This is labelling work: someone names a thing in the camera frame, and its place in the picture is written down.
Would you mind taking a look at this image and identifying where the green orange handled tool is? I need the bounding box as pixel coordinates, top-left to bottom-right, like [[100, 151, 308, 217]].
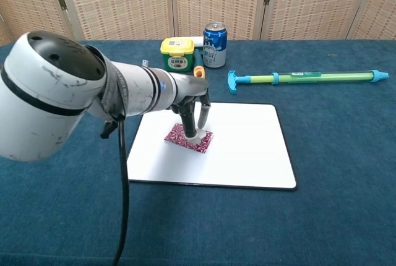
[[192, 48, 207, 79]]

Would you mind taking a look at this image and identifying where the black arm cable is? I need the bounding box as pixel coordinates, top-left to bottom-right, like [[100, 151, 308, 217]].
[[100, 114, 131, 266]]

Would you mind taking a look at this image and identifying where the green blue toy water pump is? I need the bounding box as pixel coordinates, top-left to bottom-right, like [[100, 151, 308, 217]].
[[227, 69, 389, 95]]

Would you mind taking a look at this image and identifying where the yellow lidded green container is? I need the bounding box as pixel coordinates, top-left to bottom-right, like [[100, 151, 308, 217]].
[[160, 38, 196, 73]]

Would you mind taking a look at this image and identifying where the dark blue tablecloth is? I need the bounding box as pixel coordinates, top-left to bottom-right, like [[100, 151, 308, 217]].
[[0, 39, 396, 266]]

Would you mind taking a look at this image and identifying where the white board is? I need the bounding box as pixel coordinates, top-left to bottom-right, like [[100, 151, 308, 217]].
[[127, 101, 298, 191]]

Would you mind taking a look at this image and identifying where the pink white patterned block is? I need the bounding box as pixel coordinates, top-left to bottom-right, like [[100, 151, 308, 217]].
[[164, 122, 215, 155]]

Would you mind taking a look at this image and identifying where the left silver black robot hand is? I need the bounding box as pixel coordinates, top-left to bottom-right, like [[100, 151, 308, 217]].
[[168, 72, 214, 140]]

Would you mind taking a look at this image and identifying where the white paper roll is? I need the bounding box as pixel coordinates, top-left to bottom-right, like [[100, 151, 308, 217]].
[[173, 35, 204, 49]]

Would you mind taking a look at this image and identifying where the woven folding screen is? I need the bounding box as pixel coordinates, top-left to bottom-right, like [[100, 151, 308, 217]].
[[0, 0, 396, 47]]

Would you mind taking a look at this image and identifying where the blue white drink can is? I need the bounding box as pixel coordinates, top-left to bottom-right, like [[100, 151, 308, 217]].
[[202, 22, 228, 69]]

